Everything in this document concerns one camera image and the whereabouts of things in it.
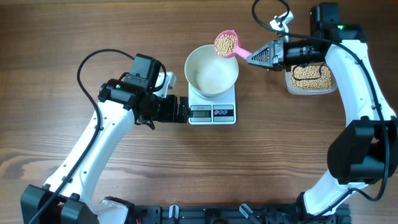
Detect pink measuring scoop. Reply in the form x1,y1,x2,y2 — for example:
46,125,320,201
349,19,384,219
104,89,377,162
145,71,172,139
213,30,252,60

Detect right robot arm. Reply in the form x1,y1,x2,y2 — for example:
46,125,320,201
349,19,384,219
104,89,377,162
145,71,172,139
247,2,397,223

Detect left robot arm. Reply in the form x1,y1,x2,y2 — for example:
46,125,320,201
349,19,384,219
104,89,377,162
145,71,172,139
21,54,189,223

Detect soybeans in scoop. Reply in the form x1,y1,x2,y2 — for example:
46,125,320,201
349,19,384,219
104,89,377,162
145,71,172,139
214,34,238,57

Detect white bowl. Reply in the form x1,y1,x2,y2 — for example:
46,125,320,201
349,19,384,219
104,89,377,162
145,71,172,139
184,45,239,98

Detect white digital kitchen scale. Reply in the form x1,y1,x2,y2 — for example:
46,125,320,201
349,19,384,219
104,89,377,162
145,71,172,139
188,85,236,125

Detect pile of soybeans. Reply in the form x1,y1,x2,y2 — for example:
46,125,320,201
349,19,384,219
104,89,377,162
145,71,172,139
290,64,331,90

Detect clear plastic container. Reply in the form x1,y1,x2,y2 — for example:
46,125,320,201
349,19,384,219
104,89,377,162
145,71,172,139
285,62,337,95

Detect right black cable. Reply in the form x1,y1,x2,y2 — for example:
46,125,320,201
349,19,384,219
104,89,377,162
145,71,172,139
251,0,391,218

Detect black cable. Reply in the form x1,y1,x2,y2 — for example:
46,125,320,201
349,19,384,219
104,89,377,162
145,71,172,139
27,49,136,224
251,0,391,218

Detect left black cable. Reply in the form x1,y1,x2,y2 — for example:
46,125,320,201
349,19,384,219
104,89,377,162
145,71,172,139
27,49,136,224

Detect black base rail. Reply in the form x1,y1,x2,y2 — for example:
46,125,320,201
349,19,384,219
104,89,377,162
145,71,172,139
128,203,352,224

